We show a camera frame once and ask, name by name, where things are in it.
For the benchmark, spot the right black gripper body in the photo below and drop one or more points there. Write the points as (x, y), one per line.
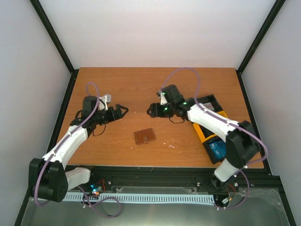
(168, 112)

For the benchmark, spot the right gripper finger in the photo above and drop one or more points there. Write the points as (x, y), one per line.
(149, 112)
(151, 107)

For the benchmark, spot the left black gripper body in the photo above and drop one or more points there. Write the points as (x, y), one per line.
(108, 118)

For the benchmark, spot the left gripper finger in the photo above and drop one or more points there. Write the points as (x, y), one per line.
(121, 107)
(122, 113)

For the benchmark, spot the brown leather card holder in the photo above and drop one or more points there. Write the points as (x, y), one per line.
(144, 136)

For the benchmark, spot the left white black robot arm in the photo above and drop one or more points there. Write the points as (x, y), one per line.
(48, 179)

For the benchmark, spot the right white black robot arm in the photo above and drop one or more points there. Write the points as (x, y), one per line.
(241, 142)

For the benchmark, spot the red white credit card stack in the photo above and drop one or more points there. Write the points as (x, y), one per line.
(209, 106)

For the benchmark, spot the black yellow card tray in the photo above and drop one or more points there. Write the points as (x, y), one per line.
(206, 136)

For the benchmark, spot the left controller board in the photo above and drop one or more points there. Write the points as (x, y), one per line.
(98, 187)

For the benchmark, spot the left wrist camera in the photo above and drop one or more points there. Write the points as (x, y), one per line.
(103, 102)

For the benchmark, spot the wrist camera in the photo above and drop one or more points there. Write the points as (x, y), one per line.
(161, 95)
(103, 102)

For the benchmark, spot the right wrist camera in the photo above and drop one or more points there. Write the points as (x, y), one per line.
(161, 95)

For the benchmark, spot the black aluminium frame rail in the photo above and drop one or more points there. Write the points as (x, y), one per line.
(202, 179)

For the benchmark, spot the light blue cable duct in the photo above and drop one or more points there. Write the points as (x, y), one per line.
(202, 199)

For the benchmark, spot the left black frame post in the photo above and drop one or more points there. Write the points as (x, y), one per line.
(37, 6)

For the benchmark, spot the black frame post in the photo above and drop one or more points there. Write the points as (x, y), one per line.
(278, 4)
(37, 6)

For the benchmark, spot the metal base plate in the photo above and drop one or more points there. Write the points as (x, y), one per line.
(262, 208)

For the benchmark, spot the right black frame post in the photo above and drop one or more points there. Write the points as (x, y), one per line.
(278, 4)

